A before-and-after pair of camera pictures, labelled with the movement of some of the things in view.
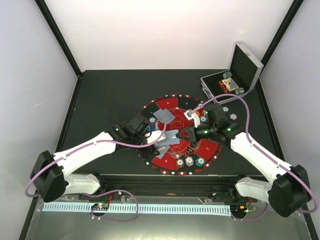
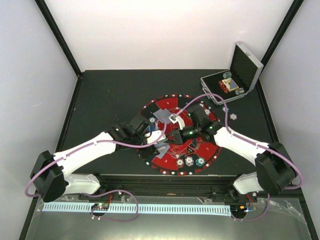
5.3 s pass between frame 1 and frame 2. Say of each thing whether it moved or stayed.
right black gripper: moved
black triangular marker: stayed
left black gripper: stayed
